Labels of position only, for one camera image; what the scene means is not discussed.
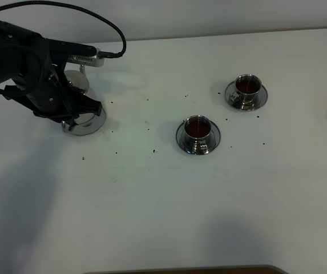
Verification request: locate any near stainless steel teacup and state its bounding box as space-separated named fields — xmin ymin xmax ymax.
xmin=183 ymin=115 xmax=211 ymax=155

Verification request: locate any left braided black cable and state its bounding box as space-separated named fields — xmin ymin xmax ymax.
xmin=0 ymin=0 xmax=127 ymax=98

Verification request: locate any far steel saucer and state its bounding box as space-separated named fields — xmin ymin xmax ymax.
xmin=224 ymin=81 xmax=268 ymax=112

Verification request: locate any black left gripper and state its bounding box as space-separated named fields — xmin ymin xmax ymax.
xmin=3 ymin=38 xmax=102 ymax=122

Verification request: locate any near steel saucer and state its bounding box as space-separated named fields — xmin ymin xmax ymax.
xmin=176 ymin=121 xmax=221 ymax=155

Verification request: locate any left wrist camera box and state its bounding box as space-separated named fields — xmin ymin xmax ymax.
xmin=49 ymin=39 xmax=104 ymax=69

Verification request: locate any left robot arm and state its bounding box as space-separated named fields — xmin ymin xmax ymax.
xmin=0 ymin=21 xmax=102 ymax=123

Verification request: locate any stainless steel teacup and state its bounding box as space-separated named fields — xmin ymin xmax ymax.
xmin=230 ymin=74 xmax=263 ymax=102
xmin=183 ymin=115 xmax=211 ymax=155

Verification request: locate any stainless steel teapot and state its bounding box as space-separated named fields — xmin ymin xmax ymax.
xmin=60 ymin=64 xmax=100 ymax=132

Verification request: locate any far stainless steel teacup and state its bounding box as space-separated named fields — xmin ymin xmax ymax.
xmin=230 ymin=74 xmax=263 ymax=102

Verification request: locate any teapot steel saucer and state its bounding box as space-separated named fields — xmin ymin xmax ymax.
xmin=61 ymin=110 xmax=106 ymax=136

